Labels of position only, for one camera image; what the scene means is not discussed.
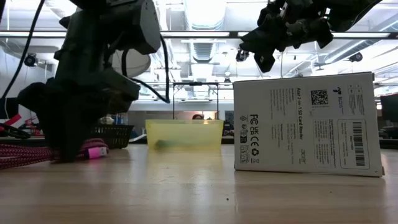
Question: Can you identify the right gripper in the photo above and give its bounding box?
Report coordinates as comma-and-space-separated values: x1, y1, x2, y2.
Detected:
239, 4, 334, 74

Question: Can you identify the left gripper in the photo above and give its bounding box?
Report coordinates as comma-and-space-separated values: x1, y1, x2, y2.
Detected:
17, 46, 141, 162

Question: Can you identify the maroon braided cable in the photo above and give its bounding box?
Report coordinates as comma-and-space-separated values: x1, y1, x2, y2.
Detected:
0, 138, 109, 170

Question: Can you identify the white card reader box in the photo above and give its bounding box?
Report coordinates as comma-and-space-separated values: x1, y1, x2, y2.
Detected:
233, 72, 385, 178

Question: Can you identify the yellow translucent plastic bin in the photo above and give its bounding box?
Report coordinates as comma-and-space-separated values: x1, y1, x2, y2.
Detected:
145, 119, 224, 152

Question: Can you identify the black plastic basket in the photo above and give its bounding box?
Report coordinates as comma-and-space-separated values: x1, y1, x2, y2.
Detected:
90, 124, 135, 149

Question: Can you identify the red bar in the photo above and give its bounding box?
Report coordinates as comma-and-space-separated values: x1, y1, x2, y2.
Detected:
0, 114, 22, 128

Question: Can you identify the black monitor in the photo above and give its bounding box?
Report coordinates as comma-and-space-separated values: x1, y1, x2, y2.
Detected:
0, 97, 19, 120
381, 93, 398, 124

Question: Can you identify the black overhead camera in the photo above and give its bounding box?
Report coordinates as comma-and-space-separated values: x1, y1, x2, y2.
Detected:
235, 49, 250, 63

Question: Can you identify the thick black cable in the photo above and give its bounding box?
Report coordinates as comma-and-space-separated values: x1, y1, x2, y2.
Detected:
0, 0, 46, 100

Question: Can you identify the silver ceiling air duct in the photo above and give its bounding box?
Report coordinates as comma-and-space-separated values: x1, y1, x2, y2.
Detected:
183, 0, 227, 63

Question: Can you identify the black background frame stand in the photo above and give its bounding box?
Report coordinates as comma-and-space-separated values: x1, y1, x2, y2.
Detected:
172, 82, 220, 121

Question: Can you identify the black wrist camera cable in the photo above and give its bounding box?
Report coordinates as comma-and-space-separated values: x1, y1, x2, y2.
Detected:
121, 33, 171, 104

